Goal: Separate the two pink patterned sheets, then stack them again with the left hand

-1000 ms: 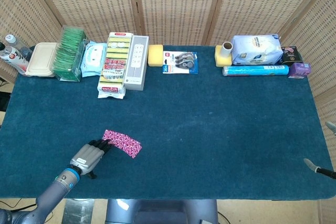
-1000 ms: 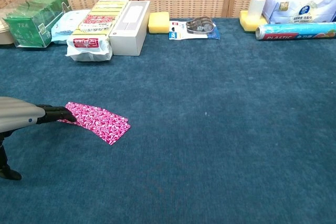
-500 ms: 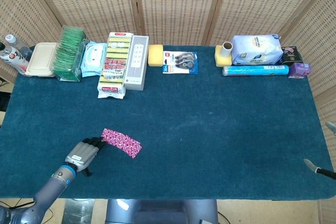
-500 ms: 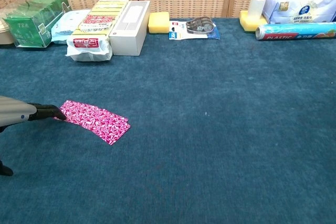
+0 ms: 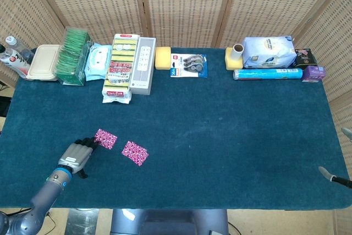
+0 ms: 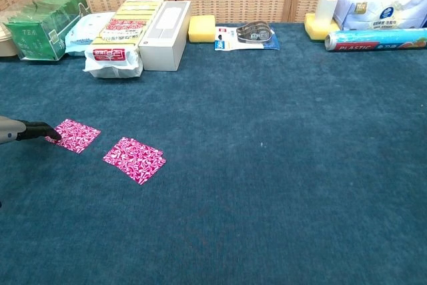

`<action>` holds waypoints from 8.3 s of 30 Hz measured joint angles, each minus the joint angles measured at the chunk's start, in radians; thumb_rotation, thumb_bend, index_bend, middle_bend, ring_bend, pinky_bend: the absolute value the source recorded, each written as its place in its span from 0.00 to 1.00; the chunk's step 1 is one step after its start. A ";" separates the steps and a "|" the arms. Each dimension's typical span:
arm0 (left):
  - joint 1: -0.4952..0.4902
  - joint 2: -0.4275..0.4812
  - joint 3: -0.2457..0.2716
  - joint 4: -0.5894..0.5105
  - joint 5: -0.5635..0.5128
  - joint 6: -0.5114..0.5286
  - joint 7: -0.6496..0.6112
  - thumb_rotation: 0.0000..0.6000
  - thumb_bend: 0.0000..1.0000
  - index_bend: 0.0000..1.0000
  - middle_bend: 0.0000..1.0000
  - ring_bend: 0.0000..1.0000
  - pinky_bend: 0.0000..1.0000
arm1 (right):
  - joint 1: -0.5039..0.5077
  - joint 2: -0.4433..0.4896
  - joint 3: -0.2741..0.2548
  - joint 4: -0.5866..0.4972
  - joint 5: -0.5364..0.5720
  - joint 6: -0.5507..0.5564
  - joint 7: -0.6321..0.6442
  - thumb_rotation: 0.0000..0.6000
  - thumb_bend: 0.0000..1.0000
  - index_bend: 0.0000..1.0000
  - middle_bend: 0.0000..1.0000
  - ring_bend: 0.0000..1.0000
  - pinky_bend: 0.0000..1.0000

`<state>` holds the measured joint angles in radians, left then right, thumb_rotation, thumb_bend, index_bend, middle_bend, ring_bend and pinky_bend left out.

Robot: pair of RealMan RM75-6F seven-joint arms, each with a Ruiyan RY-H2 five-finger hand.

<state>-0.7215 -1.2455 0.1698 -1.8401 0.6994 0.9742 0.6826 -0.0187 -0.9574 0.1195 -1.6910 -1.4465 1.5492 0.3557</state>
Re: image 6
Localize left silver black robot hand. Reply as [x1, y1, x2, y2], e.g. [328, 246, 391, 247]
[0, 115, 63, 145]

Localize beige lidded food container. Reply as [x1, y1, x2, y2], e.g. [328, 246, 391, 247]
[0, 11, 19, 57]

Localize clear box green tea bags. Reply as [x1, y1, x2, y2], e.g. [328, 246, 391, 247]
[3, 0, 91, 61]

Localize light blue wet wipes pack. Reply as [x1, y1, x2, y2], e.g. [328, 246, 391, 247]
[65, 11, 116, 56]

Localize yellow sponge multipack red label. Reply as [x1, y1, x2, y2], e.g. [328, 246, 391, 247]
[83, 0, 164, 79]

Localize long white cardboard box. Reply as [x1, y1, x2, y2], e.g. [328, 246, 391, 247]
[138, 0, 192, 72]

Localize yellow sponge block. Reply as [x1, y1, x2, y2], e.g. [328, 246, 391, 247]
[304, 13, 341, 43]
[187, 14, 217, 45]

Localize correction tape blister pack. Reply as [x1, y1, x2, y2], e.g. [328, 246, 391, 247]
[214, 21, 280, 51]

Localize teal carpet table mat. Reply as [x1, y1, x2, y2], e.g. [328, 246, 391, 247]
[0, 21, 427, 285]

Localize white roll cardboard core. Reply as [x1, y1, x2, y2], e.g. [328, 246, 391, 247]
[314, 0, 340, 26]

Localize blue plastic wrap roll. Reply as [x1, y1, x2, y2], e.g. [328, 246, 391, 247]
[324, 27, 427, 52]

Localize white blue tissue bag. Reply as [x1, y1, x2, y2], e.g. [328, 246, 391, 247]
[333, 0, 427, 31]

